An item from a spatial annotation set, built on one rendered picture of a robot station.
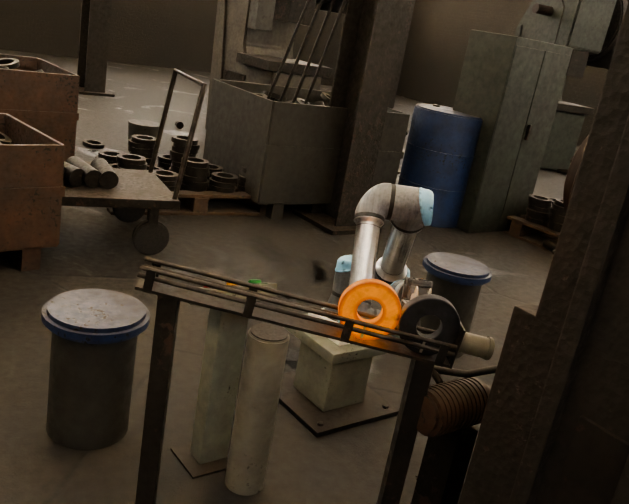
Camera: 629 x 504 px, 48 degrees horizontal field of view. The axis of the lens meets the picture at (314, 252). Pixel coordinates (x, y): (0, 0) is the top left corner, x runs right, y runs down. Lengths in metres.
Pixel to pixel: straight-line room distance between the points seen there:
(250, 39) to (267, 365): 5.67
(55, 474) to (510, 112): 4.28
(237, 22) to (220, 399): 5.67
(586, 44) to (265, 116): 5.93
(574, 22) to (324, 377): 7.67
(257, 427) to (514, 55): 3.96
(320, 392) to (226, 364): 0.59
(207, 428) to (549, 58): 4.31
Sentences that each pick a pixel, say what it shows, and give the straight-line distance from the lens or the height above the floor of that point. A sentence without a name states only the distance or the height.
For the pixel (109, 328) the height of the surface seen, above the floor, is 0.43.
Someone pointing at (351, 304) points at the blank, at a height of 0.73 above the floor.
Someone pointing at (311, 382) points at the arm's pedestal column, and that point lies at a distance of 2.68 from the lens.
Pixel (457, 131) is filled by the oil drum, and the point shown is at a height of 0.76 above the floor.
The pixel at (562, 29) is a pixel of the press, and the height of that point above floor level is 1.77.
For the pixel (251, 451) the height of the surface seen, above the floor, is 0.16.
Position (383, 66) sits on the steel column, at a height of 1.15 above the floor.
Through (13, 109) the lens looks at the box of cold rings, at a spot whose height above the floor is 0.49.
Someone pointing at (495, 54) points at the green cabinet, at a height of 1.35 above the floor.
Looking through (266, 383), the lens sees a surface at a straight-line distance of 2.03.
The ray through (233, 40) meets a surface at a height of 1.02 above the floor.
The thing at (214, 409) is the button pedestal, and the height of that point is 0.20.
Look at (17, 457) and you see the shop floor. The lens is 2.36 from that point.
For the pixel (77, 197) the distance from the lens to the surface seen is 3.77.
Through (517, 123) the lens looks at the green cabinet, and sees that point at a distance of 5.69.
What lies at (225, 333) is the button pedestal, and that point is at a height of 0.46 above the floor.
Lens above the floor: 1.38
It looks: 18 degrees down
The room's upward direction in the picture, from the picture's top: 10 degrees clockwise
